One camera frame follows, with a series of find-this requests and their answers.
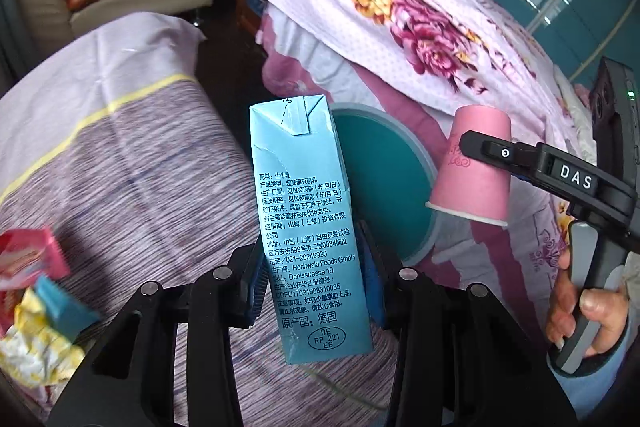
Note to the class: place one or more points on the small blue box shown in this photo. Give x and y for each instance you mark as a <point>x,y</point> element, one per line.
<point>62,307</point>

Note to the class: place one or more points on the person's right hand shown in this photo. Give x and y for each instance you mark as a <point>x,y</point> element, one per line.
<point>602,312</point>

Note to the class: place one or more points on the pink bedsheet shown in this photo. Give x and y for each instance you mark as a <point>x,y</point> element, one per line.
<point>395,99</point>

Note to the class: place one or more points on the pink snack packet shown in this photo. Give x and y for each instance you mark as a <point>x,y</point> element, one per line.
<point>30,257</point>

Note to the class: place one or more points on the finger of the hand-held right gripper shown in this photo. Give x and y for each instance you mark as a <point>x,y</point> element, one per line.
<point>500,152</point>

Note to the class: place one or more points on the floral pink quilt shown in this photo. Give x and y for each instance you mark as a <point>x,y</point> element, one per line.
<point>400,7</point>

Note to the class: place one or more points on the pink paper cup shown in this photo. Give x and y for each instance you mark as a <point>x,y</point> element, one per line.
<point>470,187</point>

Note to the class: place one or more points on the crumpled yellow wrapper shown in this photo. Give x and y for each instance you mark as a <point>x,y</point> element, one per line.
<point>35,347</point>

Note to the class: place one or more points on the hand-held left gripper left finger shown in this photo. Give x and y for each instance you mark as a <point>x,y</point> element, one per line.
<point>256,292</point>

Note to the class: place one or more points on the light blue milk carton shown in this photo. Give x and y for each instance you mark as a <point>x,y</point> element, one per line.
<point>300,207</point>

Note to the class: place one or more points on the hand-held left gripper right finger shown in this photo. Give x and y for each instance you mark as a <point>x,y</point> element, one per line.
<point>372,279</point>

